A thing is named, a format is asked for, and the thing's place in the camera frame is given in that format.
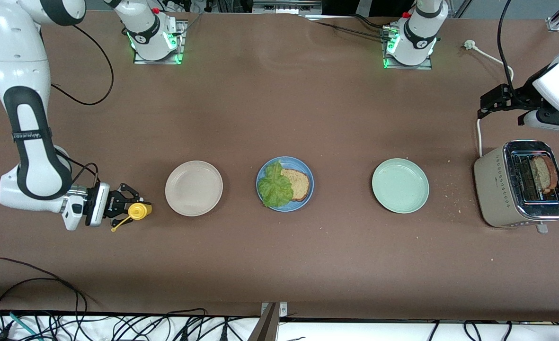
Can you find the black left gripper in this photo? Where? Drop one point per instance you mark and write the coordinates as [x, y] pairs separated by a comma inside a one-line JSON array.
[[519, 98]]

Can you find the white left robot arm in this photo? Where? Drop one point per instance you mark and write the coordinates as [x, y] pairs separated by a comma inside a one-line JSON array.
[[419, 42]]

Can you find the beige round plate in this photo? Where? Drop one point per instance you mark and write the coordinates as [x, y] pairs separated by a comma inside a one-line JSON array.
[[194, 188]]

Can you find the pale green round plate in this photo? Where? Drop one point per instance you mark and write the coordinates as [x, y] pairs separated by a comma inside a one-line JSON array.
[[400, 185]]

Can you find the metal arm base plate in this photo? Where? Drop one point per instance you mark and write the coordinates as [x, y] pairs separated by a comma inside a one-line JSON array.
[[180, 52], [416, 67]]

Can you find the brown bread slice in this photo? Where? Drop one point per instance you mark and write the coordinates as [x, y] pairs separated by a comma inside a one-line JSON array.
[[540, 174], [300, 184]]

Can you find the dark clothed person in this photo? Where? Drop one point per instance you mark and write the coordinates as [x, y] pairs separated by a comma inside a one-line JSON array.
[[341, 4]]

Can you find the blue round plate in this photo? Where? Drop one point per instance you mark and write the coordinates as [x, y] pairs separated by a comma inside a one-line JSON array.
[[298, 206]]

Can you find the beige metal toaster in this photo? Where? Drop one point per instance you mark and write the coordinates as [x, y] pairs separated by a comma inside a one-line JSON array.
[[494, 189]]

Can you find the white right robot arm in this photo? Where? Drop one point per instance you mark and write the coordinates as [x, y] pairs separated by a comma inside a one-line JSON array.
[[23, 57]]

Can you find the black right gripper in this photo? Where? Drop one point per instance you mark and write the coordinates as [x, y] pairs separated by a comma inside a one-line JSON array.
[[111, 203]]

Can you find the green lettuce leaf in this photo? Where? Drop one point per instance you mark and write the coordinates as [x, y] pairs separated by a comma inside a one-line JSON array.
[[274, 187]]

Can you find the yellow squeeze bottle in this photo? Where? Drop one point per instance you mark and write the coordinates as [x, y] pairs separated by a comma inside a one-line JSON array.
[[141, 210]]

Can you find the metal table bracket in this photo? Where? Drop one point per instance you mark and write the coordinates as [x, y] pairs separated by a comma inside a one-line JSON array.
[[272, 312]]

